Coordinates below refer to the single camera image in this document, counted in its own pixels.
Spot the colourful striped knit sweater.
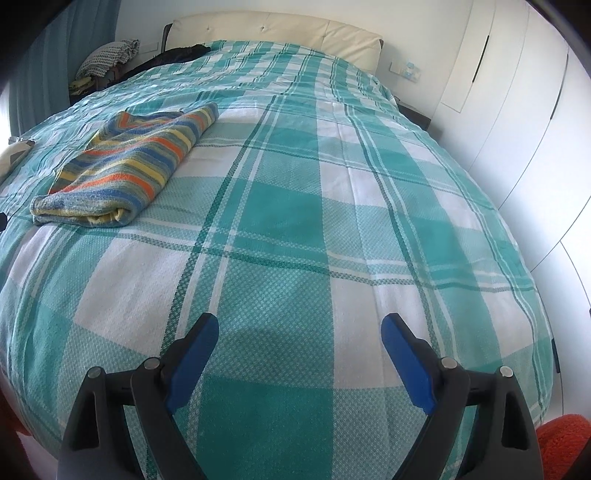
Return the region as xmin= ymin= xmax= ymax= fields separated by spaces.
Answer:
xmin=30 ymin=102 xmax=218 ymax=228

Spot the dark bedside table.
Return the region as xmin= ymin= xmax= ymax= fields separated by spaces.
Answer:
xmin=396 ymin=98 xmax=431 ymax=131

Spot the orange fuzzy cloth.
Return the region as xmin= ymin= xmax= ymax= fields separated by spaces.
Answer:
xmin=536 ymin=414 xmax=590 ymax=479

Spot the folded grey striped clothes pile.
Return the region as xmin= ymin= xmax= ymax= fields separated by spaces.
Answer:
xmin=68 ymin=39 xmax=140 ymax=95

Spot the teal window curtain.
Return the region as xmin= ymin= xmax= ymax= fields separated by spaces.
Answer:
xmin=7 ymin=1 xmax=120 ymax=136

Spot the black garment near headboard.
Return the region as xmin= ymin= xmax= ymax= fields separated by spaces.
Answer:
xmin=117 ymin=44 xmax=211 ymax=82

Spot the cream padded headboard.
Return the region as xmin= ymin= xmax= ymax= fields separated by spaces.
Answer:
xmin=162 ymin=11 xmax=384 ymax=74

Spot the teal plaid bed cover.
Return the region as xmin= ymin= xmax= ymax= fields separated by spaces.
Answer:
xmin=1 ymin=41 xmax=553 ymax=479

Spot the white wall switch panel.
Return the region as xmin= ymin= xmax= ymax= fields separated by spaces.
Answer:
xmin=389 ymin=60 xmax=422 ymax=83

